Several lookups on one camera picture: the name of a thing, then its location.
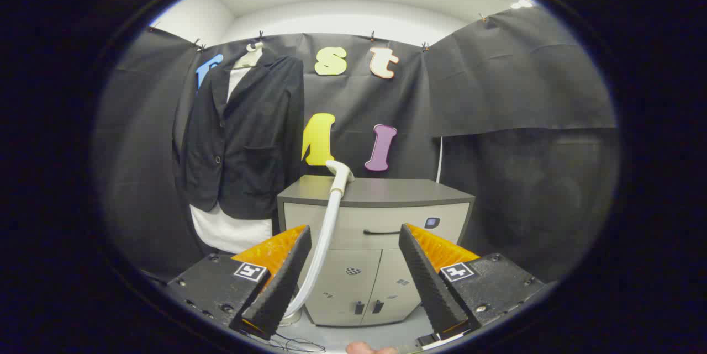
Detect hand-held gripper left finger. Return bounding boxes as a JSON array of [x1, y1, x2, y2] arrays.
[[166, 225, 313, 341]]

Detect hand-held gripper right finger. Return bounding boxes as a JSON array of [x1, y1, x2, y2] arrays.
[[399, 224, 545, 344]]

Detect white garment steamer with hose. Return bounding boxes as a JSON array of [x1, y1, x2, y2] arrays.
[[279, 160, 355, 326]]

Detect white shirt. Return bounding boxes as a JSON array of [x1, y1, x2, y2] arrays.
[[189, 64, 274, 254]]

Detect black suit jacket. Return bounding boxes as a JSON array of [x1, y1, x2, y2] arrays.
[[172, 47, 305, 220]]

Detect cream plastic clothes hanger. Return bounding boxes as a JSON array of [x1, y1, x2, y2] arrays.
[[232, 40, 265, 70]]

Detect grey cabinet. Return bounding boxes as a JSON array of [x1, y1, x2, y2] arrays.
[[276, 175, 476, 327]]

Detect black backdrop cloth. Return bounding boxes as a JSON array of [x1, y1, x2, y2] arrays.
[[91, 6, 619, 283]]

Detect row of black backdrop clips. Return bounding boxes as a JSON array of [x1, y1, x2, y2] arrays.
[[146, 12, 489, 52]]

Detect thin black floor cable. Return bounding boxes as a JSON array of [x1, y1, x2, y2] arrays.
[[243, 331, 326, 353]]

